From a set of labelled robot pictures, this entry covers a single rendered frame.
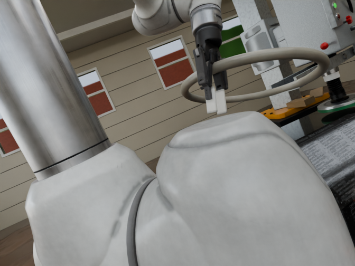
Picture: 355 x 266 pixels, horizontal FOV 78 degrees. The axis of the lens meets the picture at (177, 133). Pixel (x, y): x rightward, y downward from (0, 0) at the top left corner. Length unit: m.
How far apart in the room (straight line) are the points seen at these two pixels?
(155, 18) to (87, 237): 0.62
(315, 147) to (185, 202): 1.02
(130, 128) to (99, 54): 2.45
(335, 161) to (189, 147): 1.00
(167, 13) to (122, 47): 6.82
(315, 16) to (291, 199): 1.19
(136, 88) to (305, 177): 7.08
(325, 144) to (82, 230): 1.08
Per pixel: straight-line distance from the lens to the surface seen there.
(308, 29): 1.34
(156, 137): 7.15
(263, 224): 0.18
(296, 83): 0.99
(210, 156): 0.18
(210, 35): 0.66
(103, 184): 0.27
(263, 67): 2.17
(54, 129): 0.28
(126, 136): 7.12
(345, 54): 1.46
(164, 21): 0.75
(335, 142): 1.22
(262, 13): 2.27
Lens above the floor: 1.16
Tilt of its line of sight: 6 degrees down
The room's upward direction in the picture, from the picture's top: 24 degrees counter-clockwise
